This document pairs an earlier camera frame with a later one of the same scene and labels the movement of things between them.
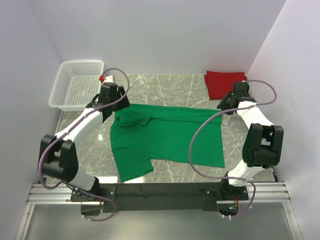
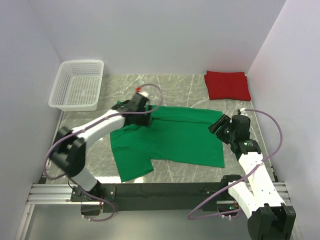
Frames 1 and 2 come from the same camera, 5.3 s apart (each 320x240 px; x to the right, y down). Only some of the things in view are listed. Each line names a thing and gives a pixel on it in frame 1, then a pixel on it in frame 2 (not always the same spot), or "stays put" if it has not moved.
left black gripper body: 122,104 -> 142,119
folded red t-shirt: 220,83 stays put
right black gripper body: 225,103 -> 226,134
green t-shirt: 141,133 stays put
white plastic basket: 76,84 stays put
